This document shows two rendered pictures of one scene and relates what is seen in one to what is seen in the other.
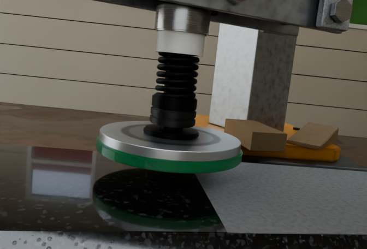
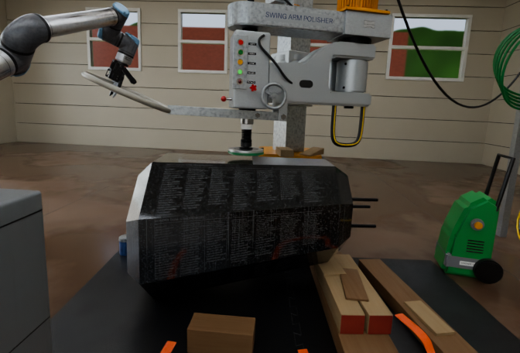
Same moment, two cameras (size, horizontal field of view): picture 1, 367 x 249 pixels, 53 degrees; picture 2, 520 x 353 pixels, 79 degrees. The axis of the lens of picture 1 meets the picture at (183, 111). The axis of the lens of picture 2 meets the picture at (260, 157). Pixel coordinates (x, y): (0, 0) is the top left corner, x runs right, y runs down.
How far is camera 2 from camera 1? 1.37 m
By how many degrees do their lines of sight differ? 7
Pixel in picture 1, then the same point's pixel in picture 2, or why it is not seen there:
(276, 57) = (296, 121)
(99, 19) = (221, 87)
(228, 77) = (278, 130)
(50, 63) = (190, 119)
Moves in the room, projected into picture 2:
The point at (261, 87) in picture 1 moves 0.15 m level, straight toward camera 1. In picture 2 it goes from (290, 133) to (286, 134)
